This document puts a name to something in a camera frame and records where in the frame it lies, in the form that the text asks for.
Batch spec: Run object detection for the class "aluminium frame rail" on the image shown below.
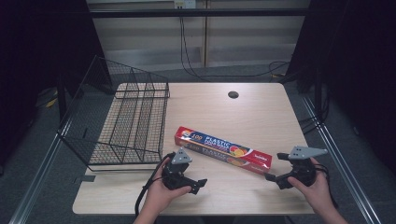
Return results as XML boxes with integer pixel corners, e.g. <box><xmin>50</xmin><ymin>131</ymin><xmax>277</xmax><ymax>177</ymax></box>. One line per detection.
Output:
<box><xmin>301</xmin><ymin>95</ymin><xmax>383</xmax><ymax>224</ymax></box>
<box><xmin>8</xmin><ymin>122</ymin><xmax>73</xmax><ymax>224</ymax></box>

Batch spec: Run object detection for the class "black wire mesh basket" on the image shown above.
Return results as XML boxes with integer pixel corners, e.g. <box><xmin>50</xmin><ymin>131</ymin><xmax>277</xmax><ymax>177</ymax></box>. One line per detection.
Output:
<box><xmin>57</xmin><ymin>55</ymin><xmax>171</xmax><ymax>173</ymax></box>

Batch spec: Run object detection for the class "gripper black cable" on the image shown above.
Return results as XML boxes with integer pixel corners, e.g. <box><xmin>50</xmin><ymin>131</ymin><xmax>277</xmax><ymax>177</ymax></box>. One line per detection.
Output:
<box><xmin>314</xmin><ymin>162</ymin><xmax>339</xmax><ymax>209</ymax></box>
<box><xmin>134</xmin><ymin>151</ymin><xmax>177</xmax><ymax>217</ymax></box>

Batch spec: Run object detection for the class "black horizontal frame bar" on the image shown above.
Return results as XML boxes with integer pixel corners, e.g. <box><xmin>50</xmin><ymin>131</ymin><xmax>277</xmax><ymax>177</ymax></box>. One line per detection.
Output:
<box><xmin>88</xmin><ymin>8</ymin><xmax>312</xmax><ymax>19</ymax></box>

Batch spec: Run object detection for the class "black floor cables bundle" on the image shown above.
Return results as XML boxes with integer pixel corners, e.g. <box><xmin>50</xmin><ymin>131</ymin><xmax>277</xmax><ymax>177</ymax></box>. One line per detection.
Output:
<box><xmin>298</xmin><ymin>90</ymin><xmax>331</xmax><ymax>136</ymax></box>

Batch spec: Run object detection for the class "black curtain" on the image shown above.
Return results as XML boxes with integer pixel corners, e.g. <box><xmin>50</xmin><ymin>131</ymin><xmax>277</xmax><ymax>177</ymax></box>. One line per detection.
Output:
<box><xmin>285</xmin><ymin>0</ymin><xmax>396</xmax><ymax>176</ymax></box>
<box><xmin>0</xmin><ymin>0</ymin><xmax>107</xmax><ymax>171</ymax></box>

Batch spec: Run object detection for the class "person's left hand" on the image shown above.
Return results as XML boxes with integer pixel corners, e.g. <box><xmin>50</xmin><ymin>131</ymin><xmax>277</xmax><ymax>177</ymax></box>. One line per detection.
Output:
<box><xmin>143</xmin><ymin>157</ymin><xmax>192</xmax><ymax>217</ymax></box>

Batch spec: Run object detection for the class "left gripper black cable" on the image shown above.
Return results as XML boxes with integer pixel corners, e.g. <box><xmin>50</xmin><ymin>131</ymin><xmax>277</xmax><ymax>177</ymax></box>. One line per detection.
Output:
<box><xmin>134</xmin><ymin>151</ymin><xmax>177</xmax><ymax>217</ymax></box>

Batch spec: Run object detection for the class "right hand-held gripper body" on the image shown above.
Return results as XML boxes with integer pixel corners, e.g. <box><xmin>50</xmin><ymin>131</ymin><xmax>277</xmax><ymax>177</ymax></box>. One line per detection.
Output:
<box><xmin>287</xmin><ymin>145</ymin><xmax>329</xmax><ymax>188</ymax></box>

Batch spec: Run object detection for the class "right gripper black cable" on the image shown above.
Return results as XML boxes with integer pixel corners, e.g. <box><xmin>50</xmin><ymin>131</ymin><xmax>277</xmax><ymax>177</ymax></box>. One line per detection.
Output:
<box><xmin>314</xmin><ymin>162</ymin><xmax>339</xmax><ymax>209</ymax></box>

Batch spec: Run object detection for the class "red plastic wrap box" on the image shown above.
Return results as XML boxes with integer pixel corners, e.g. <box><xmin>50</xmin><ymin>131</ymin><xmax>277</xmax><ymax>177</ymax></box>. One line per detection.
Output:
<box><xmin>174</xmin><ymin>125</ymin><xmax>274</xmax><ymax>175</ymax></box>

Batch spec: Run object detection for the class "white wall power outlet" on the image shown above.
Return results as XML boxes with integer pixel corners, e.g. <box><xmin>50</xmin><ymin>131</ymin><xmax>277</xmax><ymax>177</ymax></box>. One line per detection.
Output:
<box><xmin>174</xmin><ymin>0</ymin><xmax>197</xmax><ymax>9</ymax></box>

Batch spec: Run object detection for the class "person's right hand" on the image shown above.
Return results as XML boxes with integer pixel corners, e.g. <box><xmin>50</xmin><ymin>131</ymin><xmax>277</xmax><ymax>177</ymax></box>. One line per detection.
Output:
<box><xmin>286</xmin><ymin>157</ymin><xmax>332</xmax><ymax>217</ymax></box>

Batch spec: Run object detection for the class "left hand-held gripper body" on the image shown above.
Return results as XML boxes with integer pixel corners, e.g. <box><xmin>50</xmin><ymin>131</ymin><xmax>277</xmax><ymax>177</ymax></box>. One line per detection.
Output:
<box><xmin>162</xmin><ymin>147</ymin><xmax>193</xmax><ymax>190</ymax></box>

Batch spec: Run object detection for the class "long black wall cable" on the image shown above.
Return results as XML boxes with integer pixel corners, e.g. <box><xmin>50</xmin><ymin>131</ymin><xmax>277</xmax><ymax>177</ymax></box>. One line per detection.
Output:
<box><xmin>178</xmin><ymin>16</ymin><xmax>292</xmax><ymax>83</ymax></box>

